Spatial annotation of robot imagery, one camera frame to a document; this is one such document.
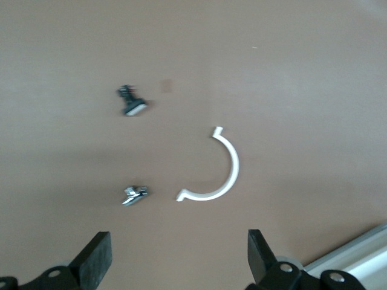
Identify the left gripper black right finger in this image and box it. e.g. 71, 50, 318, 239
246, 228, 304, 290

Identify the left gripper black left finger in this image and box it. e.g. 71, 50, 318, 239
21, 231, 113, 290

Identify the black silver push button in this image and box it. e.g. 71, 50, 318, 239
116, 84, 150, 117

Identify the white semicircular plastic clip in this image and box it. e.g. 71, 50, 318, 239
175, 126, 241, 202

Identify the small silver switch part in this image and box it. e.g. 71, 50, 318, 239
122, 185, 149, 207

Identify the aluminium table edge rail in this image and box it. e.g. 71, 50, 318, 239
303, 222, 387, 290

